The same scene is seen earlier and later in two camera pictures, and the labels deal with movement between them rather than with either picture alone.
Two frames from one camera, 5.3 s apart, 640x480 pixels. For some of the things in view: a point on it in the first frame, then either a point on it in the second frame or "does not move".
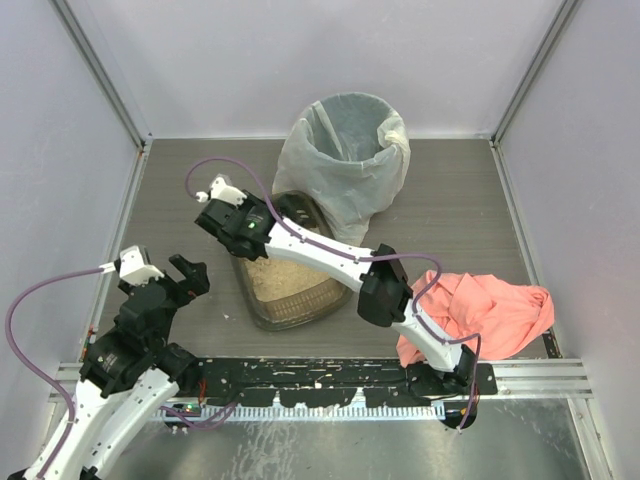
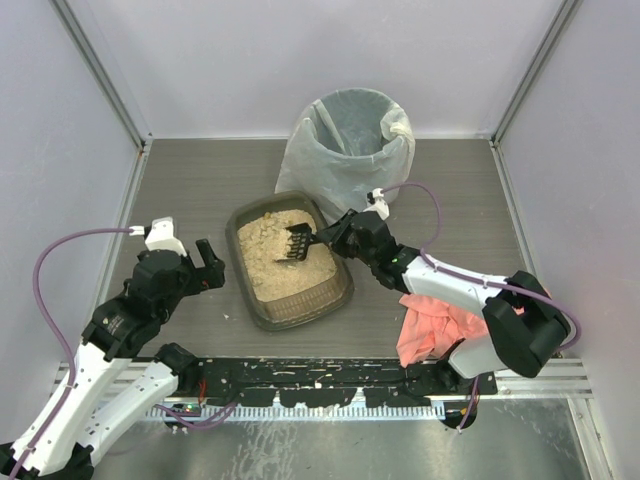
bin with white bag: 347,153 does not move
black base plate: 336,382 does not move
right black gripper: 215,223 -> 339,237
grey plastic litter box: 284,294 does not move
